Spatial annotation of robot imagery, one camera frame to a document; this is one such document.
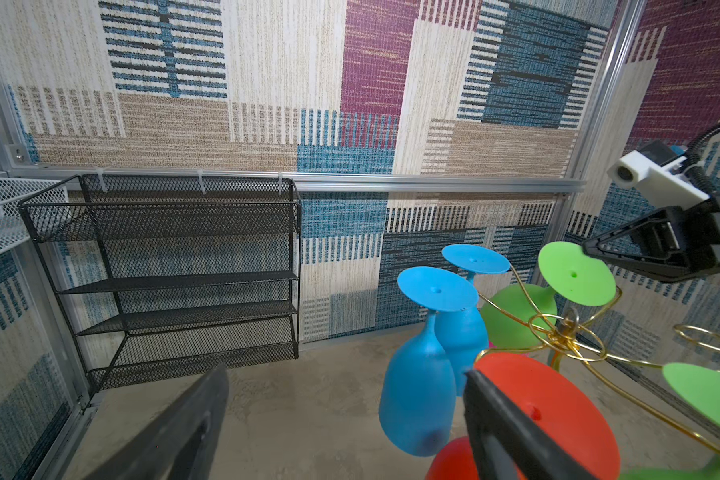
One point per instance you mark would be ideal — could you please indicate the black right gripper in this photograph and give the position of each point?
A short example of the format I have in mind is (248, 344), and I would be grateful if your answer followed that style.
(670, 244)

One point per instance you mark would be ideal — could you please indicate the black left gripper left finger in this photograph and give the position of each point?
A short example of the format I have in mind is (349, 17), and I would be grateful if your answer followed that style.
(182, 441)

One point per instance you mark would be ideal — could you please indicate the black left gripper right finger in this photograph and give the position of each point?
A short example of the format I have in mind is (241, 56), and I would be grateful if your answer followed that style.
(506, 443)

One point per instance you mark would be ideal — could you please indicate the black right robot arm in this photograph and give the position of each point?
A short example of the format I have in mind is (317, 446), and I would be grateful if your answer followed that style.
(710, 138)

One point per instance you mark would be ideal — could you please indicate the red wine glass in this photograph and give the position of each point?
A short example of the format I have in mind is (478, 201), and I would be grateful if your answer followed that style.
(555, 404)

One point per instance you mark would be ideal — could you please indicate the left blue wine glass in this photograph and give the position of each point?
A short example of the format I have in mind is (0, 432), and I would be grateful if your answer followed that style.
(419, 393)

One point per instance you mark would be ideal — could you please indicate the blue wine glass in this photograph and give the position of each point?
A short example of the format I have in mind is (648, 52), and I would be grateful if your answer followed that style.
(419, 393)
(462, 333)

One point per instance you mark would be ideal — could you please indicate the back blue wine glass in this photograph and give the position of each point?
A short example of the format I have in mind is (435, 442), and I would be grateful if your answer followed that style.
(462, 333)

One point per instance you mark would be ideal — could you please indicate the back green wine glass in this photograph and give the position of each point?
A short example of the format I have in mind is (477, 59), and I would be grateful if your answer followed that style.
(516, 316)

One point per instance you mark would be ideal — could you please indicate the green wine glass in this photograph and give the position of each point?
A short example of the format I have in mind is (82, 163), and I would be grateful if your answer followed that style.
(700, 388)
(516, 316)

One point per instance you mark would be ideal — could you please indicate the front green wine glass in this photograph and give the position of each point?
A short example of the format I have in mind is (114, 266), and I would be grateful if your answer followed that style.
(700, 388)

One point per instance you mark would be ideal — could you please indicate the black mesh shelf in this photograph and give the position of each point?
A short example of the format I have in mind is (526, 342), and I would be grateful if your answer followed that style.
(165, 276)

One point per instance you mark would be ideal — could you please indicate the gold wire glass rack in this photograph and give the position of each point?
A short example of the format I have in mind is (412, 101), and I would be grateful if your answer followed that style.
(573, 337)

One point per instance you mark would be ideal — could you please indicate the white wire basket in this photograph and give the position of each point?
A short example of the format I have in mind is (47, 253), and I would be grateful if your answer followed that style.
(14, 190)

